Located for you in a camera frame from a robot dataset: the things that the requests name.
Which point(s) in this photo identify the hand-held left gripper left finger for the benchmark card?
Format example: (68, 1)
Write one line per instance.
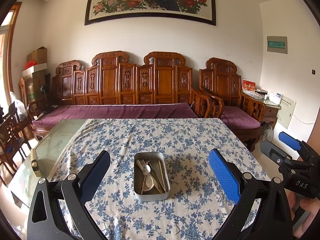
(95, 177)

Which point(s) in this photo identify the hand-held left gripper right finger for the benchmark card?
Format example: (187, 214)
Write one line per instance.
(223, 175)

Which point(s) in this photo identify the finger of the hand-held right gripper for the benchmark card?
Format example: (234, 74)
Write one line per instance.
(290, 138)
(273, 151)

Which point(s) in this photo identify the metal spoon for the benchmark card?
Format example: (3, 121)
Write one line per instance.
(147, 170)

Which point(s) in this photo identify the beige plastic spoon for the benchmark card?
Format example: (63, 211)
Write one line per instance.
(150, 183)

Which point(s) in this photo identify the brown wooden chopstick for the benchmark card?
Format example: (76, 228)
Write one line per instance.
(154, 170)

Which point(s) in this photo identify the rectangular metal tin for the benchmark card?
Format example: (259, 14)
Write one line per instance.
(152, 197)

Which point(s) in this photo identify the pale wooden chopstick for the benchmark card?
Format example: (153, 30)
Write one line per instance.
(162, 175)

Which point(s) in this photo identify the beige plastic knife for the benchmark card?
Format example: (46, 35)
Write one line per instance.
(157, 183)

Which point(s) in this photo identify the person's right hand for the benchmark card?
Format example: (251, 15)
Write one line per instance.
(310, 205)

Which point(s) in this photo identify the grey fluffy bundle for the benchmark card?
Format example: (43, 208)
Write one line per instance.
(267, 133)

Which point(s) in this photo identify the wooden side table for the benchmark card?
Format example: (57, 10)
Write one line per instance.
(270, 112)

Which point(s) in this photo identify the white desk telephone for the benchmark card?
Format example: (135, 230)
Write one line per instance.
(275, 98)

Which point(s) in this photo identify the blue floral tablecloth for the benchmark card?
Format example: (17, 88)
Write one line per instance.
(180, 140)

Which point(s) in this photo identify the small beige and black box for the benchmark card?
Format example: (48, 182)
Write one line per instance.
(35, 162)

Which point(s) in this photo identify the red desk calendar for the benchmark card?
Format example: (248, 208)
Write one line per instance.
(248, 87)

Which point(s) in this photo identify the purple sofa cushion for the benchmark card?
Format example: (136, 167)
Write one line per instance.
(115, 111)

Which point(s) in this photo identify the carved wooden armchair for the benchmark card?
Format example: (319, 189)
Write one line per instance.
(222, 80)

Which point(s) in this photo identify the black desk lamp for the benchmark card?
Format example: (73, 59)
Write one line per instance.
(45, 91)

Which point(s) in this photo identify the clear plastic bag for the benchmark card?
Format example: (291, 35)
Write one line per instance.
(18, 106)

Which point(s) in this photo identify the wooden chair by cartons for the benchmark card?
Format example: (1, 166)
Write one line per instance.
(25, 97)

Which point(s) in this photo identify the stack of brown cartons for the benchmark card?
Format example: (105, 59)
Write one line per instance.
(35, 87)

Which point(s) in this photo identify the carved wooden sofa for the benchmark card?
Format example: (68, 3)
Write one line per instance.
(162, 80)

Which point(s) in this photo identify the white flat box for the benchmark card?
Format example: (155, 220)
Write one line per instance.
(35, 69)

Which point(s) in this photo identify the brown cardboard box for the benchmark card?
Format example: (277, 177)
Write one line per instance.
(37, 55)

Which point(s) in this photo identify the white wall distribution panel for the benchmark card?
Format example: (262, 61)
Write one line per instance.
(287, 113)

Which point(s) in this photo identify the green wall panel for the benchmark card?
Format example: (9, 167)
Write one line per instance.
(277, 45)

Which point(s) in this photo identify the wooden door frame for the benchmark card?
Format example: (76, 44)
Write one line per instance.
(11, 55)

